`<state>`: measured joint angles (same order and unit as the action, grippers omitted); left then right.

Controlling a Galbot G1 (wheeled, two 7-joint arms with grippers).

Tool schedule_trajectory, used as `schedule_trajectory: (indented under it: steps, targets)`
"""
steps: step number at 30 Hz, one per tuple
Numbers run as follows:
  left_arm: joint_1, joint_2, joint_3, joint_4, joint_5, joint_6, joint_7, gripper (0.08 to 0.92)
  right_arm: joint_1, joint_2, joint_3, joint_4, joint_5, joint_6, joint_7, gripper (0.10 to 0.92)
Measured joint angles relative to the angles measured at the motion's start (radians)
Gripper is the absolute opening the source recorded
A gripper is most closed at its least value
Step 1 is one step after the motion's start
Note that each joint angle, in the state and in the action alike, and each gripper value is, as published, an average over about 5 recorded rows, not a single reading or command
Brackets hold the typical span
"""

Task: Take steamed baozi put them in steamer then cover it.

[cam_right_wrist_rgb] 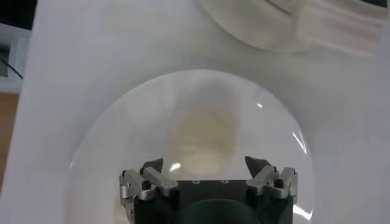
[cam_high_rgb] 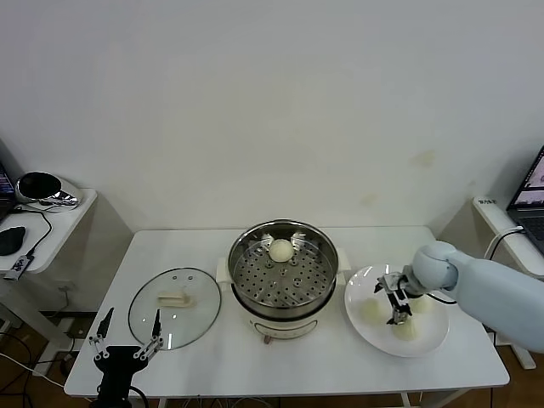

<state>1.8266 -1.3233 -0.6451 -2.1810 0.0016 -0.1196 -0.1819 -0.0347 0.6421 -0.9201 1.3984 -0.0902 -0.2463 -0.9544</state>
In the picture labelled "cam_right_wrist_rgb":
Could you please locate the white round plate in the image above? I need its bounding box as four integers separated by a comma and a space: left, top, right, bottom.
62, 69, 316, 224

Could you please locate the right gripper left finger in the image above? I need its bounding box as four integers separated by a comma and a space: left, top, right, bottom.
118, 157, 180, 224

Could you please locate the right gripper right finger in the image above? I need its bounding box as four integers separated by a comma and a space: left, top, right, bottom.
244, 155, 299, 201

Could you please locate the cream electric cooking pot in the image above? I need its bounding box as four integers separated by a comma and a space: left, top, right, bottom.
196, 0, 390, 58

